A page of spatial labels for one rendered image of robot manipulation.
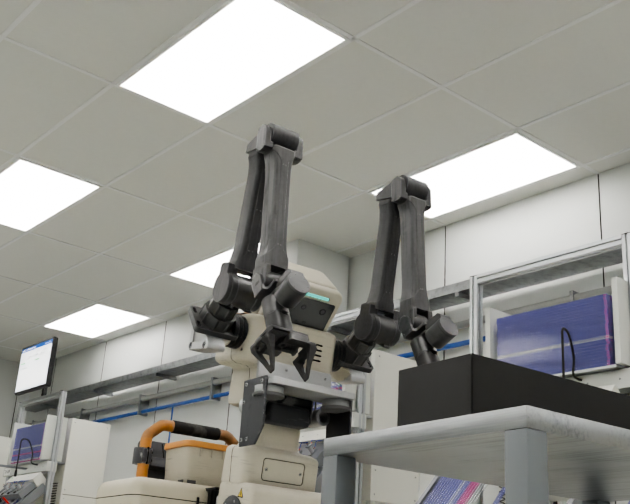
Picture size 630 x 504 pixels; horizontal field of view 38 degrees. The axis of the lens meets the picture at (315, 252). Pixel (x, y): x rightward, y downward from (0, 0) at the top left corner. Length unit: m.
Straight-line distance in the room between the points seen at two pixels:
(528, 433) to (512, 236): 4.73
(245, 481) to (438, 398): 0.89
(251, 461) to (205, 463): 0.31
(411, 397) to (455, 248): 4.75
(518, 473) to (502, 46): 3.39
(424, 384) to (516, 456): 0.30
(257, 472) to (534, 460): 1.13
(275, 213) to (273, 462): 0.61
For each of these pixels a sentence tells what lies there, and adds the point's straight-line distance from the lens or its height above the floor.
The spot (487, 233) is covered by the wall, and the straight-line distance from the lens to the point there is 6.10.
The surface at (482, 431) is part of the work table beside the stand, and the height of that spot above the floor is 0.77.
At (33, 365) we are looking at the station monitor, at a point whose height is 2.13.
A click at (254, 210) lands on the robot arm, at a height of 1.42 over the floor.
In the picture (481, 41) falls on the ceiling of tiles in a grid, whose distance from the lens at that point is 4.44.
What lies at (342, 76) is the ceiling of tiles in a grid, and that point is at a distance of 4.70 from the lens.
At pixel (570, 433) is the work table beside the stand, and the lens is 1.32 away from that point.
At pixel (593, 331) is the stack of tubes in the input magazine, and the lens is 3.54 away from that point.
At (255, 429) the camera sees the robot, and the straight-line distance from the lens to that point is 2.21.
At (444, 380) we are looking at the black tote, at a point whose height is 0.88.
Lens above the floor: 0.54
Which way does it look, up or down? 21 degrees up
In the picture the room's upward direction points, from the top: 4 degrees clockwise
